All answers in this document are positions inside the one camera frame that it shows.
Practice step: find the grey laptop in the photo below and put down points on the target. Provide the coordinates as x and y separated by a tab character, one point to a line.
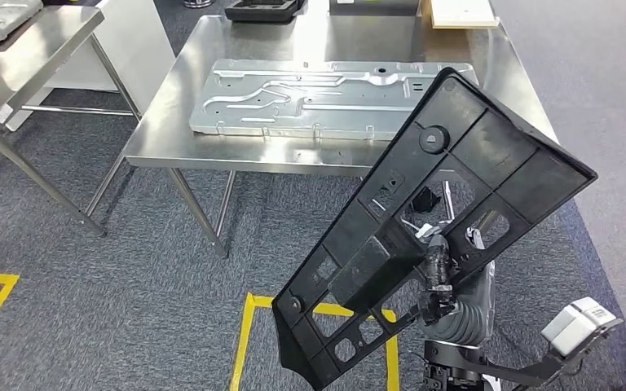
372	6

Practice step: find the white framed board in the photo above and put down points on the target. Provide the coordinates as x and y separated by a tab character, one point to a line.
464	13

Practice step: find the chrome stanchion base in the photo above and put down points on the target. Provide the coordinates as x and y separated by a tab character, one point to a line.
198	3

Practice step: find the black electronic device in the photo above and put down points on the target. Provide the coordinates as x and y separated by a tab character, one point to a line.
426	202

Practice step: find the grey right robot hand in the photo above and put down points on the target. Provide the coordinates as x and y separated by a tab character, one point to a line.
475	289

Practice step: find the black plastic panel part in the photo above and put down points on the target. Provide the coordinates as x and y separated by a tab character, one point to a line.
507	145

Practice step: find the black foam case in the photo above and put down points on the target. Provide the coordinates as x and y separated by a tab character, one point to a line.
264	11

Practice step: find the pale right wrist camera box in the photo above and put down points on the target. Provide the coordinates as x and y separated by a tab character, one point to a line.
577	324

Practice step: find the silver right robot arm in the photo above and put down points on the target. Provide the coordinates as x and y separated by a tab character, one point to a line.
464	326

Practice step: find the white cabinet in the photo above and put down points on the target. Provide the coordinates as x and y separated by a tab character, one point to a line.
129	43

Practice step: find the stainless steel workbench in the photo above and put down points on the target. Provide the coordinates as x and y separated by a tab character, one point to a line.
32	65
162	140

